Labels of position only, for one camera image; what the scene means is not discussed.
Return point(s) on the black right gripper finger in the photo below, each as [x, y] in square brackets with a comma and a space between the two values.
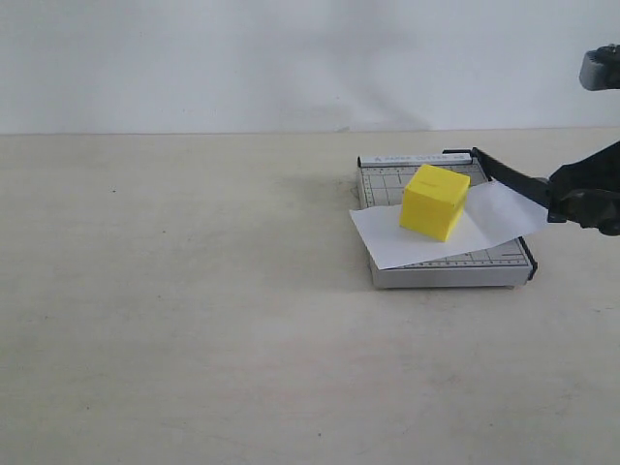
[590, 208]

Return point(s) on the yellow foam cube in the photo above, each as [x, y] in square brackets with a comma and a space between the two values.
[433, 201]

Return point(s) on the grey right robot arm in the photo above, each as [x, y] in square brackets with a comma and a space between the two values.
[600, 69]

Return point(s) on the black cutter blade arm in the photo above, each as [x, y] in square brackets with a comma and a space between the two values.
[535, 189]

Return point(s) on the grey paper cutter base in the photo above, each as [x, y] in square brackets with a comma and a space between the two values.
[380, 181]

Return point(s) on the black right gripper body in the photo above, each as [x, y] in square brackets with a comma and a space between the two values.
[594, 179]

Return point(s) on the white paper sheet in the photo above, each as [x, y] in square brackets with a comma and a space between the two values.
[494, 214]

